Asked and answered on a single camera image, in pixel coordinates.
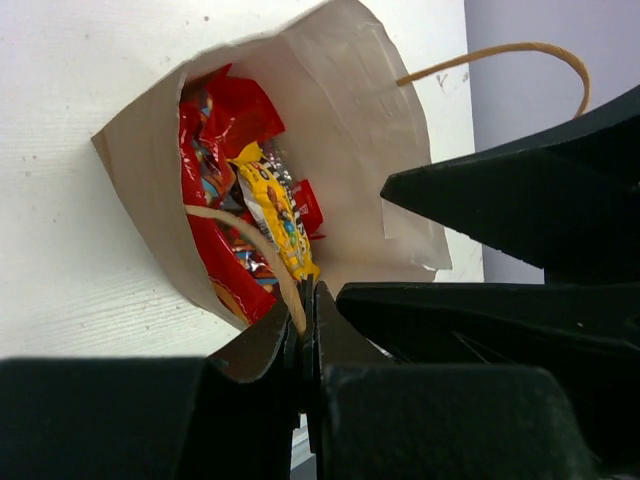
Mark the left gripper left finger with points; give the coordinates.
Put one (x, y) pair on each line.
(229, 415)

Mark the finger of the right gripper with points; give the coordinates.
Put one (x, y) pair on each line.
(566, 198)
(587, 337)

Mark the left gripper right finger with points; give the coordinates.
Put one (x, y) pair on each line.
(371, 418)

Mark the yellow candy packet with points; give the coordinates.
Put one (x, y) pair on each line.
(266, 189)

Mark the brown paper bag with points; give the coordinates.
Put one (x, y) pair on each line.
(352, 118)

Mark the red gummy candy packet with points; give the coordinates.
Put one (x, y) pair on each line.
(309, 209)

